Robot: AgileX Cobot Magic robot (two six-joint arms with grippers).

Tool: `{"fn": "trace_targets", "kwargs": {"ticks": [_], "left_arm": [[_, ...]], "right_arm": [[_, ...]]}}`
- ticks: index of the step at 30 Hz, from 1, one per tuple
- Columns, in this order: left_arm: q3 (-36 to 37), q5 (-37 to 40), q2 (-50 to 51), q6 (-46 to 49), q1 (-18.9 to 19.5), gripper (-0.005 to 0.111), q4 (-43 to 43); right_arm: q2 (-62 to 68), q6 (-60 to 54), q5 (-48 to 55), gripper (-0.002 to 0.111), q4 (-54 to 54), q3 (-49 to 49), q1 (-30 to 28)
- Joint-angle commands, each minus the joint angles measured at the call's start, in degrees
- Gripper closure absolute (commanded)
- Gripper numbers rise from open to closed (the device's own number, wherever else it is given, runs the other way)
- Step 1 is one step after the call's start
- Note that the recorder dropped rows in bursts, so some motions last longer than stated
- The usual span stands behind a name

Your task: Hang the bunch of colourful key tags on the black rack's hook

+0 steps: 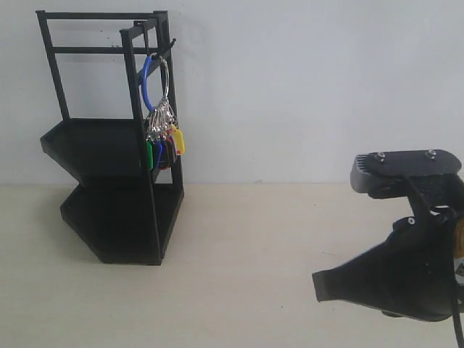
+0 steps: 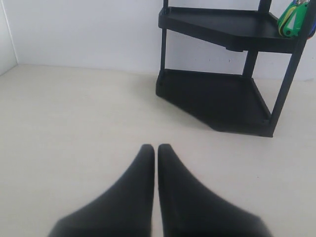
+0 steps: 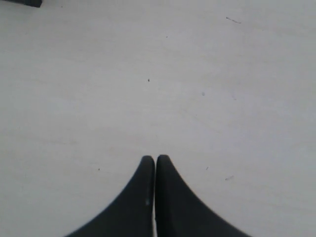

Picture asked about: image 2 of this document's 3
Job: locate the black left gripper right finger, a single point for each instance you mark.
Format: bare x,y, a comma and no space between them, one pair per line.
190,209

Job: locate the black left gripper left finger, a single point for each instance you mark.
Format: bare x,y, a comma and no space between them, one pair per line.
124,210

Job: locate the colourful key tag bunch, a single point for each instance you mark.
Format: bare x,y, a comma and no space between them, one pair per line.
291,21

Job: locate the black two-tier metal rack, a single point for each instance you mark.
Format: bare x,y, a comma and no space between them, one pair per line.
230,102

